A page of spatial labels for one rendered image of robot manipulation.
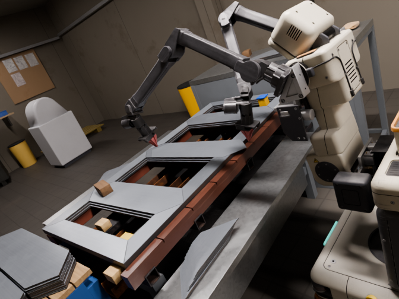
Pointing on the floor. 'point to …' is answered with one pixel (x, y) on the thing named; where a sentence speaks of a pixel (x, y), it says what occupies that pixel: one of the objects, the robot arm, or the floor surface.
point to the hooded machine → (56, 132)
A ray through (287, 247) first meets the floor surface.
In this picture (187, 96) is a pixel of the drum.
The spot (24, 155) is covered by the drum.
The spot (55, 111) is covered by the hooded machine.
